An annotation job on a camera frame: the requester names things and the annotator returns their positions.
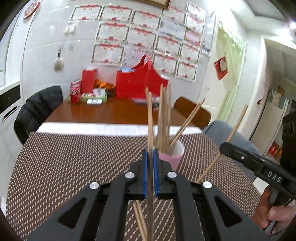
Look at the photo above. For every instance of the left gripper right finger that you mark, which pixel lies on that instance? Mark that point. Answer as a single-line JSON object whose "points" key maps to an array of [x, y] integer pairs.
{"points": [[201, 211]]}

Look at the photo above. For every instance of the green flat box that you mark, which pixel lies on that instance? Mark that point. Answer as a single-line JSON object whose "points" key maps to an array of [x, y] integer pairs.
{"points": [[98, 93]]}

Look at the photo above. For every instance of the wooden chopstick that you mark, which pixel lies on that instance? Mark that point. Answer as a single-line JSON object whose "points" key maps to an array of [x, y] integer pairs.
{"points": [[166, 113], [159, 142], [186, 123], [150, 178], [140, 220], [217, 157]]}

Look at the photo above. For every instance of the person right hand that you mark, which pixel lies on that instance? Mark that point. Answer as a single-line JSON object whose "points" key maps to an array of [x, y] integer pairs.
{"points": [[265, 213]]}

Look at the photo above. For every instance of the orange snack packets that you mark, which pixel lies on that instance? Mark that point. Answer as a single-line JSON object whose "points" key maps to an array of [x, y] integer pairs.
{"points": [[105, 85]]}

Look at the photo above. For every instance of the white phone on table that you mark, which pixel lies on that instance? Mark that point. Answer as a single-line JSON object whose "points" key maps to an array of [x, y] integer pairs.
{"points": [[94, 101]]}

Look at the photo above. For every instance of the small red gift box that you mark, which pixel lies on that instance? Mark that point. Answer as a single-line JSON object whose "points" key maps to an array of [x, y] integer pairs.
{"points": [[88, 80]]}

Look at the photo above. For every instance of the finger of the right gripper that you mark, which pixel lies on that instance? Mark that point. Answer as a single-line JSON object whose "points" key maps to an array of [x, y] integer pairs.
{"points": [[249, 160]]}

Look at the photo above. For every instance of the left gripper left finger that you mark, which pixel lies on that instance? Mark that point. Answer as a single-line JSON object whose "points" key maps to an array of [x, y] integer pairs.
{"points": [[98, 211]]}

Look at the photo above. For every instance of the red round hanging ornament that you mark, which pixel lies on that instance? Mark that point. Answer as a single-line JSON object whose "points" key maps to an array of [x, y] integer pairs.
{"points": [[31, 9]]}

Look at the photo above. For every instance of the round hanging wall brush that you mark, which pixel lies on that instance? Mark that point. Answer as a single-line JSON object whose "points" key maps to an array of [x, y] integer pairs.
{"points": [[59, 62]]}

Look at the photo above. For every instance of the brown polka dot tablecloth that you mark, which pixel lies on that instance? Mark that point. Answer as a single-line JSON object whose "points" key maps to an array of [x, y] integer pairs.
{"points": [[52, 168]]}

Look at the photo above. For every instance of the grey cloth on chair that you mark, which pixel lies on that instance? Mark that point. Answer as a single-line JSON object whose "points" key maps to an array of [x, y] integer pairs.
{"points": [[218, 131]]}

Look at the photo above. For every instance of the plum blossom framed painting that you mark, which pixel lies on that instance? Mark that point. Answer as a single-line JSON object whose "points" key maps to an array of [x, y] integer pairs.
{"points": [[164, 4]]}

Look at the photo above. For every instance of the green curtain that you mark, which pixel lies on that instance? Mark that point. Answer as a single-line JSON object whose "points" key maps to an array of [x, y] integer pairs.
{"points": [[231, 46]]}

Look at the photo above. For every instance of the red diamond wall decoration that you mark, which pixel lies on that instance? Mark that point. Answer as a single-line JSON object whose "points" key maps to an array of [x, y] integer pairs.
{"points": [[221, 67]]}

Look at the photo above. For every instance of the pink paper cup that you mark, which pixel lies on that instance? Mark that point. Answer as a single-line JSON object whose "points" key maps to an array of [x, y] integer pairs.
{"points": [[173, 155]]}

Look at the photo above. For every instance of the white black sideboard cabinet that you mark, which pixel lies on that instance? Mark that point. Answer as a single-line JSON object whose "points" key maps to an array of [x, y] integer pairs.
{"points": [[10, 107]]}

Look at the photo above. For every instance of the black jacket on chair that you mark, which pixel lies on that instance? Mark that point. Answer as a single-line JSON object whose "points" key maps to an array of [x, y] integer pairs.
{"points": [[36, 110]]}

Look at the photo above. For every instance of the red gift bag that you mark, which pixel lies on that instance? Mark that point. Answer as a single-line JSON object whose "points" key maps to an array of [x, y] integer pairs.
{"points": [[132, 85]]}

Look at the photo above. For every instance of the red cola can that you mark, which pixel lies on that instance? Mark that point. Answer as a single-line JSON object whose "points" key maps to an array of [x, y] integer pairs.
{"points": [[75, 91]]}

